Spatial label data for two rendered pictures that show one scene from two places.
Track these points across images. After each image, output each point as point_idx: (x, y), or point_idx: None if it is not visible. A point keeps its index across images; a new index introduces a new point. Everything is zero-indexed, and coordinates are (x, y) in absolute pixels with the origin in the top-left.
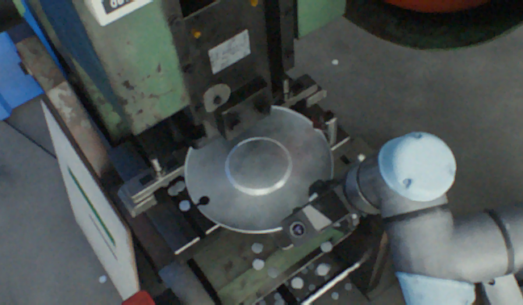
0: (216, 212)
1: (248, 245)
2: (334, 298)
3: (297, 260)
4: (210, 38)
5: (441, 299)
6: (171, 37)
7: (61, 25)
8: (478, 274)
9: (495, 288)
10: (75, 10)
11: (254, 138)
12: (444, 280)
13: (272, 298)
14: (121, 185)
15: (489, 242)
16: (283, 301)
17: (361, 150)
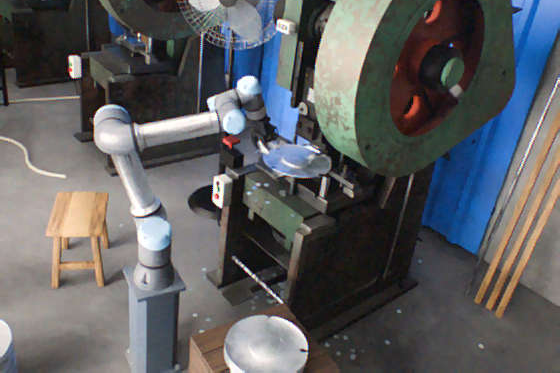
0: (272, 150)
1: (267, 183)
2: None
3: (269, 221)
4: (311, 83)
5: (210, 98)
6: (294, 59)
7: None
8: (217, 104)
9: (264, 321)
10: None
11: (311, 160)
12: (215, 96)
13: (272, 298)
14: None
15: (225, 100)
16: (271, 303)
17: (326, 219)
